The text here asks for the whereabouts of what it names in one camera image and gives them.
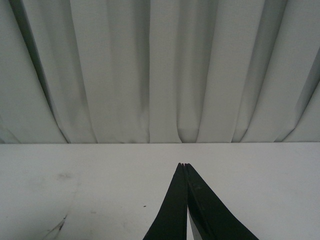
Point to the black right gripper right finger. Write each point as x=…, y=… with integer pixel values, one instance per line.
x=211, y=218

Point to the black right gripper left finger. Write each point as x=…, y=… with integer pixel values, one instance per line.
x=171, y=220

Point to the grey pleated curtain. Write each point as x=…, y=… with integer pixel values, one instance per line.
x=159, y=71

